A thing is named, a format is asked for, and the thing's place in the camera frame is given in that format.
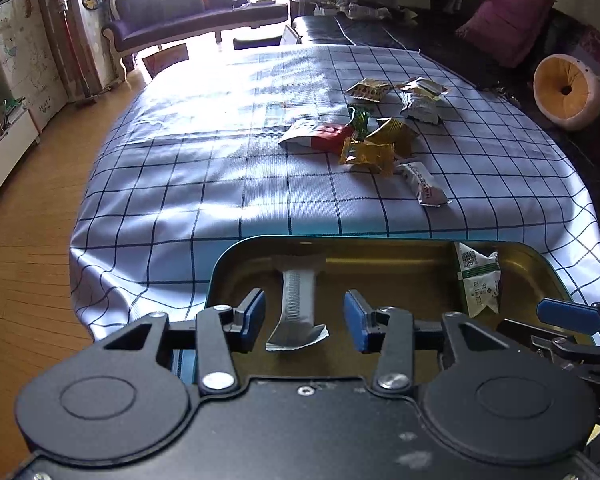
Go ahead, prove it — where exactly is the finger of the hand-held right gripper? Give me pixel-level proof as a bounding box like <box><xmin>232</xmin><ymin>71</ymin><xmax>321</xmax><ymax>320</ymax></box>
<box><xmin>536</xmin><ymin>298</ymin><xmax>600</xmax><ymax>337</ymax></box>
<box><xmin>495</xmin><ymin>317</ymin><xmax>588</xmax><ymax>362</ymax></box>

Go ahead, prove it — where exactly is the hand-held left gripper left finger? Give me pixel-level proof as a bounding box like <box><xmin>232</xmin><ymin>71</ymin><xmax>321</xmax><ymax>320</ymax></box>
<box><xmin>101</xmin><ymin>288</ymin><xmax>267</xmax><ymax>393</ymax></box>

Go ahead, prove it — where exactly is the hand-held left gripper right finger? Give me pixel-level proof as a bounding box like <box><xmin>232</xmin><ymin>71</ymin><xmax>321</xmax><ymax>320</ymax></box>
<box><xmin>344</xmin><ymin>289</ymin><xmax>511</xmax><ymax>392</ymax></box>

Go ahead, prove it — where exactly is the white green snack packet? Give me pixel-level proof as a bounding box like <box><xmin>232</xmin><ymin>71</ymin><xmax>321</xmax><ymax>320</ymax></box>
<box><xmin>454</xmin><ymin>241</ymin><xmax>502</xmax><ymax>318</ymax></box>

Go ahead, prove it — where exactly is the teal tin tray gold inside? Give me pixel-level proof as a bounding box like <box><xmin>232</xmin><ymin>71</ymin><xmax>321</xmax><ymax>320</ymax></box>
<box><xmin>192</xmin><ymin>235</ymin><xmax>596</xmax><ymax>386</ymax></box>

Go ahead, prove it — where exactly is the white red-print snack packet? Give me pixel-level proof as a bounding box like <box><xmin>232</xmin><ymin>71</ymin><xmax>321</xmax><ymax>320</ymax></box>
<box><xmin>397</xmin><ymin>161</ymin><xmax>453</xmax><ymax>207</ymax></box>

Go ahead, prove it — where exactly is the yellow green snack packet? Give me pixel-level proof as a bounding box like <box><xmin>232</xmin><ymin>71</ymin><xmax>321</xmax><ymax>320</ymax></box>
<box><xmin>365</xmin><ymin>117</ymin><xmax>420</xmax><ymax>158</ymax></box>

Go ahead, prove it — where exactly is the red white snack packet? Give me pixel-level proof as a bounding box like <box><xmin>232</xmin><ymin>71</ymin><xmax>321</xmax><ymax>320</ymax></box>
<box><xmin>279</xmin><ymin>119</ymin><xmax>356</xmax><ymax>155</ymax></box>

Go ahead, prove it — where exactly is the green candy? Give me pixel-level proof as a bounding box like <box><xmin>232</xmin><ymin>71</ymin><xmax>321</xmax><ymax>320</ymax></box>
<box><xmin>347</xmin><ymin>104</ymin><xmax>371</xmax><ymax>141</ymax></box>

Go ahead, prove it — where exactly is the golden orange snack packet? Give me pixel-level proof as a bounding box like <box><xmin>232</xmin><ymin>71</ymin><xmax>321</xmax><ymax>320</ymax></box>
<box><xmin>339</xmin><ymin>137</ymin><xmax>396</xmax><ymax>177</ymax></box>

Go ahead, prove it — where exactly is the blue checked tablecloth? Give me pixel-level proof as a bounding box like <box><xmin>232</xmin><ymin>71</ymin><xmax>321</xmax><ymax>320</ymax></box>
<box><xmin>69</xmin><ymin>44</ymin><xmax>600</xmax><ymax>361</ymax></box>

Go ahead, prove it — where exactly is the crumpled silver snack packet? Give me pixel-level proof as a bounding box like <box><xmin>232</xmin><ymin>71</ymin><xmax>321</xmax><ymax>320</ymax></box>
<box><xmin>400</xmin><ymin>92</ymin><xmax>443</xmax><ymax>125</ymax></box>

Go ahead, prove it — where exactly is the orange white plush cushion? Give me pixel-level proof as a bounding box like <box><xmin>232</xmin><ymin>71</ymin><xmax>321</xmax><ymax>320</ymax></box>
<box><xmin>532</xmin><ymin>54</ymin><xmax>600</xmax><ymax>131</ymax></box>

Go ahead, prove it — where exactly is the gold patterned snack packet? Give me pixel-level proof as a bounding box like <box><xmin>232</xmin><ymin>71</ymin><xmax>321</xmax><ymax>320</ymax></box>
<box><xmin>345</xmin><ymin>79</ymin><xmax>393</xmax><ymax>103</ymax></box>

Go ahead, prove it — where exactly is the silver yellow snack packet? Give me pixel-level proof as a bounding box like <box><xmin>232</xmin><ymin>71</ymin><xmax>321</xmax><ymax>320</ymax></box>
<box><xmin>399</xmin><ymin>77</ymin><xmax>452</xmax><ymax>101</ymax></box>

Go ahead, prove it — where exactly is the brown chair back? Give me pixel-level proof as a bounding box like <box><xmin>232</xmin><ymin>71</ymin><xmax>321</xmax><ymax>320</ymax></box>
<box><xmin>142</xmin><ymin>42</ymin><xmax>188</xmax><ymax>79</ymax></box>

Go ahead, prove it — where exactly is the dark chair back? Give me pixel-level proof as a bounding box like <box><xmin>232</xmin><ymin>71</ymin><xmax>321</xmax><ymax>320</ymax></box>
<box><xmin>232</xmin><ymin>36</ymin><xmax>282</xmax><ymax>52</ymax></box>

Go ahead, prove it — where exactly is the black leather bench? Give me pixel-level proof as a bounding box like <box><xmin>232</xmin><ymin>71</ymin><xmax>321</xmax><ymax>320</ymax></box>
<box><xmin>291</xmin><ymin>14</ymin><xmax>541</xmax><ymax>106</ymax></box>

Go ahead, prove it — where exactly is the pink cushion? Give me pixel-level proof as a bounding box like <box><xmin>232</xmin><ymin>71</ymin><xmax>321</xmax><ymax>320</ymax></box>
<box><xmin>455</xmin><ymin>0</ymin><xmax>556</xmax><ymax>68</ymax></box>

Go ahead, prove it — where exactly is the low white cabinet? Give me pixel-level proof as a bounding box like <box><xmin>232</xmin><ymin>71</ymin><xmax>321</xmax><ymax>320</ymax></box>
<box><xmin>0</xmin><ymin>107</ymin><xmax>41</xmax><ymax>213</ymax></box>

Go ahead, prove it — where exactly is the purple chaise sofa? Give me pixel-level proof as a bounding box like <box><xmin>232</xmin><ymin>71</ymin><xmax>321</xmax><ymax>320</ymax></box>
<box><xmin>102</xmin><ymin>0</ymin><xmax>290</xmax><ymax>68</ymax></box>

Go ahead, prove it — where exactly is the red stick vacuum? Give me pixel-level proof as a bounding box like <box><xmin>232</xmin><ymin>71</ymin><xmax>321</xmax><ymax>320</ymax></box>
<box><xmin>55</xmin><ymin>0</ymin><xmax>101</xmax><ymax>108</ymax></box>

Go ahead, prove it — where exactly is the white cabinet with drawings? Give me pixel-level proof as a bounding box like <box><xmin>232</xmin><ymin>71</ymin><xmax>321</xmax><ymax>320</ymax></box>
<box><xmin>0</xmin><ymin>0</ymin><xmax>68</xmax><ymax>131</ymax></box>

